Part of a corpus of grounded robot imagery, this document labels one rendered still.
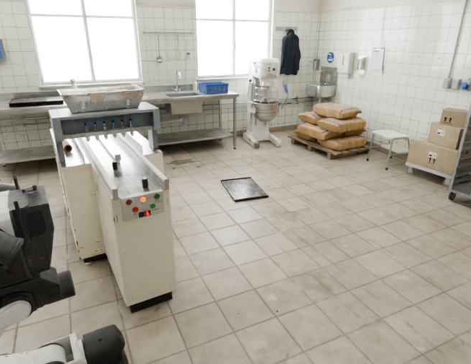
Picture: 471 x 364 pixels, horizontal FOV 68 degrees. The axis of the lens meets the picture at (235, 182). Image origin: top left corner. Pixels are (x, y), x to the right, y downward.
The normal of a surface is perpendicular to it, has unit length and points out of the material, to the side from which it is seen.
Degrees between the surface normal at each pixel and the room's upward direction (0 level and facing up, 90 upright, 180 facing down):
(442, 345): 0
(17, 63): 90
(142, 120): 90
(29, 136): 90
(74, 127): 90
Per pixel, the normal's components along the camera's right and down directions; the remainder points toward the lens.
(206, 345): 0.00, -0.93
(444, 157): -0.86, 0.18
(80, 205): 0.49, 0.33
